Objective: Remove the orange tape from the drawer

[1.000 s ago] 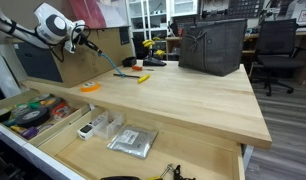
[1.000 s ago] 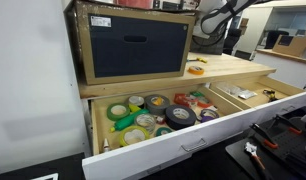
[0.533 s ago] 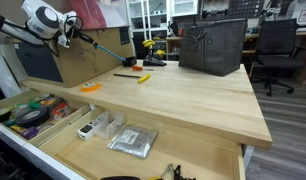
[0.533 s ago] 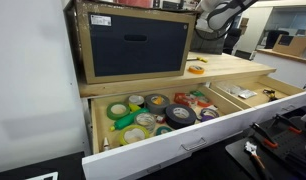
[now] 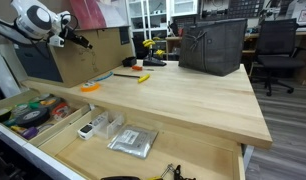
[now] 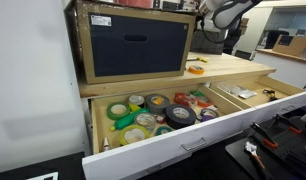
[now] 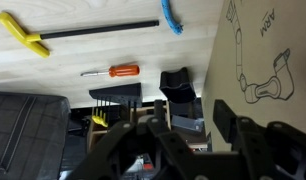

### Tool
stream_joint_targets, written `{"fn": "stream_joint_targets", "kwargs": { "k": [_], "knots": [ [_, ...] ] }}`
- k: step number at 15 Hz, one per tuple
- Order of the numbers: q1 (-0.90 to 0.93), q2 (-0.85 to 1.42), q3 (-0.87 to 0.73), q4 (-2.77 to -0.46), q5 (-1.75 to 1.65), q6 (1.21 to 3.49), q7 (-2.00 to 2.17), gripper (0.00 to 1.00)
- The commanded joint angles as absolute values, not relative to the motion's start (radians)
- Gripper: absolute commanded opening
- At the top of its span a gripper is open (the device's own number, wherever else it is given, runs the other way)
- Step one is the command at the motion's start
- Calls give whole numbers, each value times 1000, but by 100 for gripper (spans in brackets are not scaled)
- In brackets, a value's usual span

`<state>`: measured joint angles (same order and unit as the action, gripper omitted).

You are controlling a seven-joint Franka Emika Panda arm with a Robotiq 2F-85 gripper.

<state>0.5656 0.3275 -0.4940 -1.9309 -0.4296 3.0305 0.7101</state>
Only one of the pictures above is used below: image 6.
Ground metal drawer handle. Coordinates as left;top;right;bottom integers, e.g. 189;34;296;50
181;137;208;152
281;104;296;113

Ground small brown cardboard box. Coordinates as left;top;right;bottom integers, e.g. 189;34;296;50
272;34;306;60

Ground clear tape orange core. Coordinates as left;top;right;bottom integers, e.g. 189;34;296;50
196;95;214;109

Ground black office chair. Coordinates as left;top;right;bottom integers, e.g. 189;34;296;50
222;28;243;56

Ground small white glue bottle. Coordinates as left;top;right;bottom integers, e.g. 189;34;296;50
102;137;112;153

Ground silver tape roll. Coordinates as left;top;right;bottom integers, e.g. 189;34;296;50
127;95;146;113

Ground yellow tape wedge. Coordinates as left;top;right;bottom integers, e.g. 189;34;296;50
153;96;165;106

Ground labelled plastic bag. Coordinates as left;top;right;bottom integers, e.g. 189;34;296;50
237;89;258;100

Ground white wooden parts drawer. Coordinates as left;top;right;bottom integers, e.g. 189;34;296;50
209;75;306;134

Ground clear tape roll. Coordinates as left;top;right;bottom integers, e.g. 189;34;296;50
134;112;157;134

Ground yellow-handled hex key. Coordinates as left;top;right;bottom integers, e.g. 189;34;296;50
187;57;209;64

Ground clear plastic box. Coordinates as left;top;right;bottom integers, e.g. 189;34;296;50
222;82;243;96

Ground green tape roll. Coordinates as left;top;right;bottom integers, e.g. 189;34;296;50
106;101;131;121
189;90;205;98

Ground orange tape roll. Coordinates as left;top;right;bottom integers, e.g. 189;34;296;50
188;65;205;75

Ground yellow-green tape roll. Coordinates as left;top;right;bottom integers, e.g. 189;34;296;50
118;124;151;147

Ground white counter wooden top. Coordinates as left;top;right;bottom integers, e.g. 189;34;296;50
253;48;306;90

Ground red tape roll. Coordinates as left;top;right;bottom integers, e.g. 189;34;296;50
173;92;198;108

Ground white brush orange handle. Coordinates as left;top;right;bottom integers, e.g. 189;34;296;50
244;141;268;172

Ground large black tape roll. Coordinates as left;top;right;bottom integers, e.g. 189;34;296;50
165;103;197;131

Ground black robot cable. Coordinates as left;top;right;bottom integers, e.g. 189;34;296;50
200;18;227;45

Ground black pliers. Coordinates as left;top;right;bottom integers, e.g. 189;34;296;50
262;88;279;102

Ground black clamp orange tips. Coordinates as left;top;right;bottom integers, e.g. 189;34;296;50
250;122;280;150
274;113;304;135

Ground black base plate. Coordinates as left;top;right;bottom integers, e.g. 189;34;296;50
225;114;306;180

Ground grey tote bag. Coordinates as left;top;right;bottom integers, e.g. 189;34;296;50
190;28;227;55

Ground green glue bottle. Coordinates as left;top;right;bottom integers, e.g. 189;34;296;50
109;108;150;133

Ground teal tape roll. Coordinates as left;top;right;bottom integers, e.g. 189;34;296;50
155;126;174;137

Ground white wooden tape drawer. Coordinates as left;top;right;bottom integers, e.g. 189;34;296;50
82;83;257;180

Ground purple tape roll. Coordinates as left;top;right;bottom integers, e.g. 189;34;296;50
200;114;215;123

